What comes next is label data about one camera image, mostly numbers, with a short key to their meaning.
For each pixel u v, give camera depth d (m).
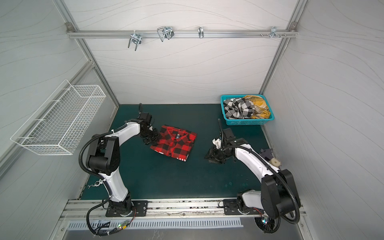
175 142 0.94
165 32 0.76
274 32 0.76
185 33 0.78
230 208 0.73
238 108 1.08
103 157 0.50
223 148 0.63
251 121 1.03
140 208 0.74
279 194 0.41
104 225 0.72
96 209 0.63
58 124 0.68
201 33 0.78
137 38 0.79
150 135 0.84
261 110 1.03
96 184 0.80
